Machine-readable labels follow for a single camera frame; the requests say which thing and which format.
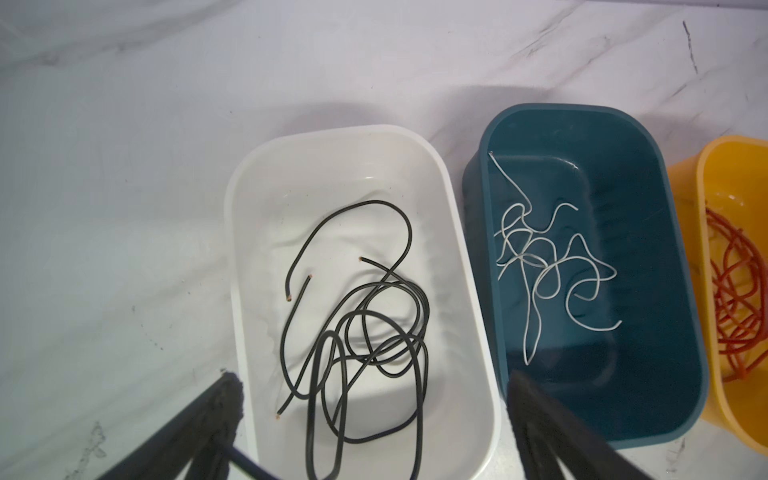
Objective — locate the dark teal plastic bin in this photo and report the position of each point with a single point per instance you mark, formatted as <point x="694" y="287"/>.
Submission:
<point x="580" y="269"/>

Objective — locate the yellow plastic bin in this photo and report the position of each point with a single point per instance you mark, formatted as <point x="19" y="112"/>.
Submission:
<point x="720" y="196"/>

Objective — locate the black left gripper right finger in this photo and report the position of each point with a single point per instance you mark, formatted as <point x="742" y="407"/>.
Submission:
<point x="549" y="437"/>

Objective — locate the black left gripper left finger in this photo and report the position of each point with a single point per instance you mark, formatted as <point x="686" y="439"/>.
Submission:
<point x="199" y="440"/>

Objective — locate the white plastic bin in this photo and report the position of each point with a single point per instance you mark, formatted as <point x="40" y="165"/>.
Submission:
<point x="359" y="335"/>

